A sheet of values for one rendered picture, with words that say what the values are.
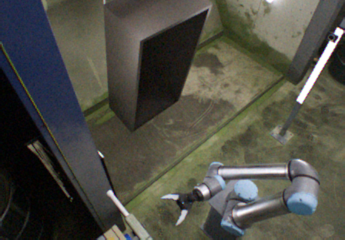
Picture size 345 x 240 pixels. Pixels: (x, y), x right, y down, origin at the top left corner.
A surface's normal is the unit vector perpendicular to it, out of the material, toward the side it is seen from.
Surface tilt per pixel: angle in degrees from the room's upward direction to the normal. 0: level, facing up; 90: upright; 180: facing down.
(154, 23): 12
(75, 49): 57
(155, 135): 0
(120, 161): 0
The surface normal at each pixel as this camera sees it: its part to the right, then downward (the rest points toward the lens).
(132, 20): 0.16, -0.50
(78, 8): 0.57, 0.16
